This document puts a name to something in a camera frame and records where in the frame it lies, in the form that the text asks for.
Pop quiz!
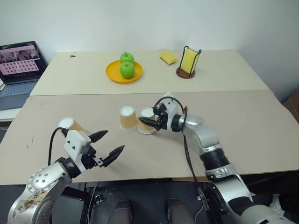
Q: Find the yellow round plate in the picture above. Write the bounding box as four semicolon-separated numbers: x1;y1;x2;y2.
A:
105;60;143;84

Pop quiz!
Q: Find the tan paper cup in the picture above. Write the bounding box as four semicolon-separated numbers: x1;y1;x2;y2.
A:
57;116;87;137
119;105;138;132
137;107;156;135

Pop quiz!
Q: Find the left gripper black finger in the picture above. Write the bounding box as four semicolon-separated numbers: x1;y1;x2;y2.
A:
102;144;126;168
89;130;109;144

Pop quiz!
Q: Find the dark rounded shape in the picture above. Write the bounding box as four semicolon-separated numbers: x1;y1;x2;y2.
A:
111;200;132;224
167;198;191;224

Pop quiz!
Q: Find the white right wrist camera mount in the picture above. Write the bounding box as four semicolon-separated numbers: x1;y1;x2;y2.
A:
160;92;185;119

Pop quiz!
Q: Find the black wire sponge holder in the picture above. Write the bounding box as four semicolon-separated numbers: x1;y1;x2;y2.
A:
176;46;202;79

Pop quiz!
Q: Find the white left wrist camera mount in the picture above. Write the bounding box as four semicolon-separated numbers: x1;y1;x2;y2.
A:
64;130;92;175

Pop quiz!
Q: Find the green apple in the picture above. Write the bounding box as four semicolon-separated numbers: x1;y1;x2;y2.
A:
120;51;135;64
119;62;136;79

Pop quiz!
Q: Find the brown cardboard box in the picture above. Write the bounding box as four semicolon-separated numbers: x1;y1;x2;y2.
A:
283;90;299;119

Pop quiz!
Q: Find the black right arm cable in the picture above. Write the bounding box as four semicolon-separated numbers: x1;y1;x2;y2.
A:
154;96;217;224

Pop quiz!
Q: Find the open laptop computer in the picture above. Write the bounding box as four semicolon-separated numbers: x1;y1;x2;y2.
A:
0;41;48;112

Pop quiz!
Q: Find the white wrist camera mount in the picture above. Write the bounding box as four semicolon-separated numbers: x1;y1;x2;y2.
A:
64;130;92;175
160;92;185;119

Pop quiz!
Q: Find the yellow sponge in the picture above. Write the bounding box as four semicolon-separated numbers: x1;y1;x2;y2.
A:
159;50;178;65
181;48;200;72

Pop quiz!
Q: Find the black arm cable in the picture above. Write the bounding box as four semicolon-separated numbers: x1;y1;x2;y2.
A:
48;127;68;166
154;96;217;224

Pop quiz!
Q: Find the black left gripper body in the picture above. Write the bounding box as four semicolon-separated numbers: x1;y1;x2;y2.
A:
81;147;105;171

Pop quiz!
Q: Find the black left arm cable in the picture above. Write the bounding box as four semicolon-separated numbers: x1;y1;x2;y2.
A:
48;127;68;166

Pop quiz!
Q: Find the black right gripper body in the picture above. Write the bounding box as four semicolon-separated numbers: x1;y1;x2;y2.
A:
155;105;173;132

